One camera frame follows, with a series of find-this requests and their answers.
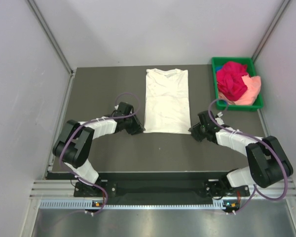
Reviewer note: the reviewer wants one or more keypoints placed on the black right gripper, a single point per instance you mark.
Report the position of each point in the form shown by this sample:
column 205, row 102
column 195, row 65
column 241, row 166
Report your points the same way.
column 196, row 134

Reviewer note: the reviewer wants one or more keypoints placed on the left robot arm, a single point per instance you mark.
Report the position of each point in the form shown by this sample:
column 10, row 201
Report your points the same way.
column 73, row 145

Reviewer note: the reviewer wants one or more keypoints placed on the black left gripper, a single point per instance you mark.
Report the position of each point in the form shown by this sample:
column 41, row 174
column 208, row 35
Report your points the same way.
column 137, row 127

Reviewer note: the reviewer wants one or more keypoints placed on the aluminium frame rail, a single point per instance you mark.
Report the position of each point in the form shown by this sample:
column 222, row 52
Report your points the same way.
column 64, row 189

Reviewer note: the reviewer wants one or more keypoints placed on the white t shirt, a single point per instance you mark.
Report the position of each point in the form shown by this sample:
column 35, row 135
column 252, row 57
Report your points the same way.
column 167, row 107

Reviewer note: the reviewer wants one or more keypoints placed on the green plastic bin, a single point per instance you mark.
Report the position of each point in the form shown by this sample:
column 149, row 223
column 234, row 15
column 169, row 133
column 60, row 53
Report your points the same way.
column 222, row 104

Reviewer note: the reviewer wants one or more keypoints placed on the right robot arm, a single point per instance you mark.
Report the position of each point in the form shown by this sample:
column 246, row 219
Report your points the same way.
column 267, row 161

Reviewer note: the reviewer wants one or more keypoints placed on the magenta t shirt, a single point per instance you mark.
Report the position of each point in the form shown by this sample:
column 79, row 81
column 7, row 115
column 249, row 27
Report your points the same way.
column 229, row 80

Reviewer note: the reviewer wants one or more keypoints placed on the blue cloth in bin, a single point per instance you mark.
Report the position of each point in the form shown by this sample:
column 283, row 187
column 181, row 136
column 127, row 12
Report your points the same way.
column 217, row 68

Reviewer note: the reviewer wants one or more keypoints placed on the slotted grey cable duct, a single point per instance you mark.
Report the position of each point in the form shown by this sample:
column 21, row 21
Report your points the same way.
column 94, row 205

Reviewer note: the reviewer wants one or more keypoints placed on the peach t shirt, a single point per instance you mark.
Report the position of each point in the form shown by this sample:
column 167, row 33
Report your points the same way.
column 248, row 98

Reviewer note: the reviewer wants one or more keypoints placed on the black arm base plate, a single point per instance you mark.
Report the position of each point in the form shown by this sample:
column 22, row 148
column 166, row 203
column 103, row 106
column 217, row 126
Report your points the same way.
column 200, row 187

